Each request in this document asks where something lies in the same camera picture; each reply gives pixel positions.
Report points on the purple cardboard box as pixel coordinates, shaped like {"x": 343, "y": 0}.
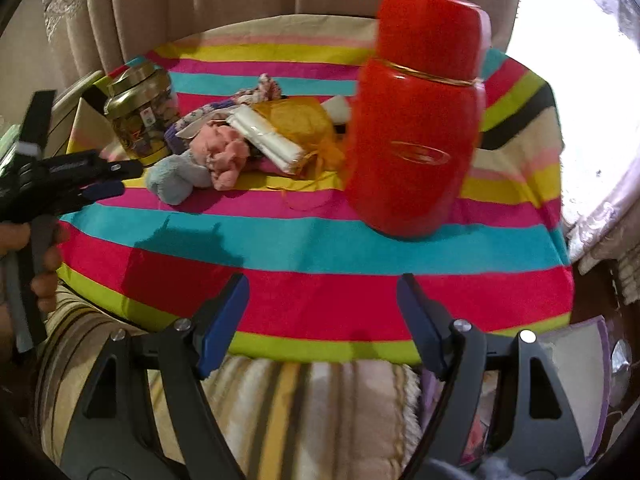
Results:
{"x": 580, "y": 385}

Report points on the colourful striped tablecloth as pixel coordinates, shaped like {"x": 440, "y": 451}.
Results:
{"x": 300, "y": 250}

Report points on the glass jar with gold lid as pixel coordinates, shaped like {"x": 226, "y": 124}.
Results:
{"x": 135, "y": 120}

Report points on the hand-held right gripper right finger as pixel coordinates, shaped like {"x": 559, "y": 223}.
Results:
{"x": 420, "y": 320}

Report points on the grey fluffy sleeve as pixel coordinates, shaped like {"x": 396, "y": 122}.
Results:
{"x": 492, "y": 467}

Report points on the pink ruffled cloth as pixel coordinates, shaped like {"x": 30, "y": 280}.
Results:
{"x": 225, "y": 155}

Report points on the floral scrunchie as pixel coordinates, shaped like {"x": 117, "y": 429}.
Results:
{"x": 265, "y": 87}

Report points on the beige striped plush blanket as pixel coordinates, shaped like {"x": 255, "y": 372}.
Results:
{"x": 300, "y": 410}

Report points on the red thermos flask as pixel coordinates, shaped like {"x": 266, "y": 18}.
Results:
{"x": 410, "y": 160}

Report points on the patterned lace curtain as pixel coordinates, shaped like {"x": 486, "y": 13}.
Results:
{"x": 600, "y": 225}

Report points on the person's left hand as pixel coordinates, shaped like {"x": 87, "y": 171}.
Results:
{"x": 47, "y": 285}

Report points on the grey fluffy sock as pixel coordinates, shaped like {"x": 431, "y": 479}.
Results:
{"x": 175, "y": 180}

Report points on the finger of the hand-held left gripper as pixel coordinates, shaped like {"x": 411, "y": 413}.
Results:
{"x": 115, "y": 167}
{"x": 102, "y": 191}

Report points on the orange mesh bag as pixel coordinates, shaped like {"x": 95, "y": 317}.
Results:
{"x": 300, "y": 120}

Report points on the beige curtain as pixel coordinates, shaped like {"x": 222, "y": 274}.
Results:
{"x": 200, "y": 0}

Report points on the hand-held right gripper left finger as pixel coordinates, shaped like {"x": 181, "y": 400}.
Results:
{"x": 225, "y": 320}

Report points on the white plastic packet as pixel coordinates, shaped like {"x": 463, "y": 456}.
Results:
{"x": 265, "y": 137}

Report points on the small white folded item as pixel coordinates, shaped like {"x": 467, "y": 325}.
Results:
{"x": 336, "y": 106}

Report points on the purple patterned knit sock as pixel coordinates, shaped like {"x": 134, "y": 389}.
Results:
{"x": 200, "y": 112}

